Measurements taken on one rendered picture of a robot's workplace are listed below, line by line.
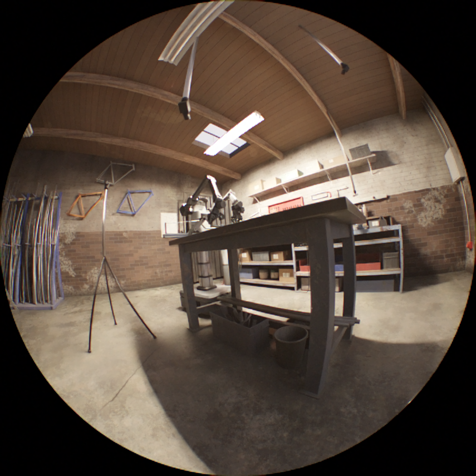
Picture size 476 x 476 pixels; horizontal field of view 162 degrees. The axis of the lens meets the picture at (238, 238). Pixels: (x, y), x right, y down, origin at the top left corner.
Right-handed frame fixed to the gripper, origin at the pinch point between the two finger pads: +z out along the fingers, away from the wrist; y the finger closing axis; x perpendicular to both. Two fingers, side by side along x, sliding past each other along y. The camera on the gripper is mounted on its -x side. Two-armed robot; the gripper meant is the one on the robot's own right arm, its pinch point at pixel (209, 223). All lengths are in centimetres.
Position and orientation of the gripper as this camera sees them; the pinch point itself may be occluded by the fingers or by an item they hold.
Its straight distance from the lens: 142.8
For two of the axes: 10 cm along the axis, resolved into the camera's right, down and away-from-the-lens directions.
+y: -6.6, 1.0, 7.4
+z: -2.9, 8.8, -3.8
